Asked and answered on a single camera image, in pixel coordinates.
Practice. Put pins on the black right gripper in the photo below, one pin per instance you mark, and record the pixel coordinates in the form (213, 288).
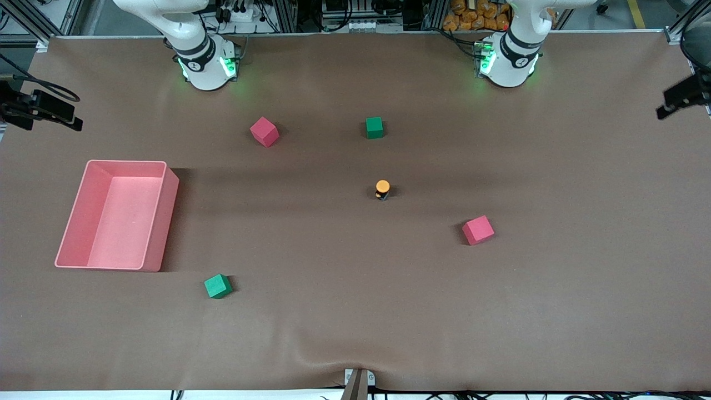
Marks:
(34, 105)

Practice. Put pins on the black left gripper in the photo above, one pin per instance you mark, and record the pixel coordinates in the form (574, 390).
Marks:
(686, 95)

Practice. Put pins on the orange capped black button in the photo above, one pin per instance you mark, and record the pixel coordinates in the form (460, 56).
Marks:
(382, 186)

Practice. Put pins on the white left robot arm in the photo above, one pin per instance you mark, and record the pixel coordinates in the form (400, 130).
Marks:
(508, 69)

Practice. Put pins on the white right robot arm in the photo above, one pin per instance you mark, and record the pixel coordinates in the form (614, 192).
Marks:
(205, 72)

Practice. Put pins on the pink plastic bin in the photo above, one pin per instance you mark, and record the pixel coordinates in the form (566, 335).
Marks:
(122, 233)

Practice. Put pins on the pile of orange items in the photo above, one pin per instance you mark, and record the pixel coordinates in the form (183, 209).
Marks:
(472, 19)

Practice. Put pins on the pink foam cube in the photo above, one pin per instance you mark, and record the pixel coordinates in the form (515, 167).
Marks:
(477, 230)
(264, 132)

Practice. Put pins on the white power strip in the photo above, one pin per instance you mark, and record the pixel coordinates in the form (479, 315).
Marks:
(244, 15)

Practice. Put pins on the green foam cube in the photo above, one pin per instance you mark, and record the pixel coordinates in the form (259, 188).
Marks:
(217, 286)
(374, 128)

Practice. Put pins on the white terminal block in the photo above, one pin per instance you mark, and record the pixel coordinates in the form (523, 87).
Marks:
(369, 26)

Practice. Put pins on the brown table mat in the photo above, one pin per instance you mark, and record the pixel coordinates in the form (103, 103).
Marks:
(355, 311)

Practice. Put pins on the white perforated edge rail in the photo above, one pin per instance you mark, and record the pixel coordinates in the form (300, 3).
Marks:
(709, 112)

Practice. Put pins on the grey metal corner bracket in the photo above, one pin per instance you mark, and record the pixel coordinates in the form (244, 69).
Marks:
(43, 45)
(674, 36)

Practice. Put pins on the aluminium frame strut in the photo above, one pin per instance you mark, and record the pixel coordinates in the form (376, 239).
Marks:
(29, 19)
(686, 21)

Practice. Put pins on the brown post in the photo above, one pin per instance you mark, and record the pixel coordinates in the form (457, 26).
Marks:
(355, 389)

